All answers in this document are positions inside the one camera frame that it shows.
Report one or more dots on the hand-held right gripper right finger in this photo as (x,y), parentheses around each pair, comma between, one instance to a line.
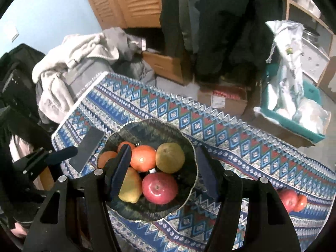
(206,170)

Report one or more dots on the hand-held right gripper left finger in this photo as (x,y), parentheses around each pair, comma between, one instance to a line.
(122,168)

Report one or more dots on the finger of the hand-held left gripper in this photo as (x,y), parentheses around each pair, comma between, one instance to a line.
(63,154)

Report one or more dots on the small orange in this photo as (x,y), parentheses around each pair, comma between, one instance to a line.
(105,158)
(124,146)
(302,203)

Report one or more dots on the yellow-green mango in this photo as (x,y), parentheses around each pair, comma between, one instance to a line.
(131,186)

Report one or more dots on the large orange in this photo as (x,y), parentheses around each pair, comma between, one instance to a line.
(143,158)

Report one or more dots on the brown-green pear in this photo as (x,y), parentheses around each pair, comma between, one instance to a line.
(170,157)

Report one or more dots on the red apple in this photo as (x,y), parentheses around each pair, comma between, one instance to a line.
(287,200)
(160,189)

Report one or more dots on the dark glass bowl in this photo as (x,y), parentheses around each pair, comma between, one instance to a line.
(147,131)

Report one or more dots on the person's left hand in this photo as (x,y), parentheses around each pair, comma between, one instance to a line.
(19,230)

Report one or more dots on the black rectangular pad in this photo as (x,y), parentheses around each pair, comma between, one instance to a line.
(86,149)

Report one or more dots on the blue patterned tablecloth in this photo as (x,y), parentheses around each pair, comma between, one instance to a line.
(236,141)

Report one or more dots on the pile of white grey clothes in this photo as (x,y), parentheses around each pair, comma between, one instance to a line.
(52,94)

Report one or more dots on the cardboard box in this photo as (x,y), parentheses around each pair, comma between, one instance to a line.
(275,131)
(228,105)

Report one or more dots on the grey printed sweatshirt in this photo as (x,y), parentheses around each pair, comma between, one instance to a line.
(86,76)

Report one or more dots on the black bag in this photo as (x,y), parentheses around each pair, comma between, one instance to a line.
(21,84)

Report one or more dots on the dark grey garment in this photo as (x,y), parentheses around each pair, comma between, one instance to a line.
(136,68)

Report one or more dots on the wooden drawer box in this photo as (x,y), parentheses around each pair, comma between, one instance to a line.
(162,63)

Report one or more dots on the clear plastic bag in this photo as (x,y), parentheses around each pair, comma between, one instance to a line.
(309,115)

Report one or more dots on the teal plastic bin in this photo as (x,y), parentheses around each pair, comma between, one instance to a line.
(312,92)

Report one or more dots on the white printed plastic bag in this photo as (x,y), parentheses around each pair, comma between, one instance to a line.
(288,65)

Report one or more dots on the dark hanging coats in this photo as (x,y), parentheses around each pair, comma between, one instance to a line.
(223,31)

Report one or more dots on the white drawer unit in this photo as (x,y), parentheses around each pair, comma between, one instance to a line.
(315,60)

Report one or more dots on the wooden louvered cabinet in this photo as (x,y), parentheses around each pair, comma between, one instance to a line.
(136,2)

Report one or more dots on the wooden shelf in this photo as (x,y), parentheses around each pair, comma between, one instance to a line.
(287,5)

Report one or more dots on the white wall switch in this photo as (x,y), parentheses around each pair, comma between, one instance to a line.
(13,33)

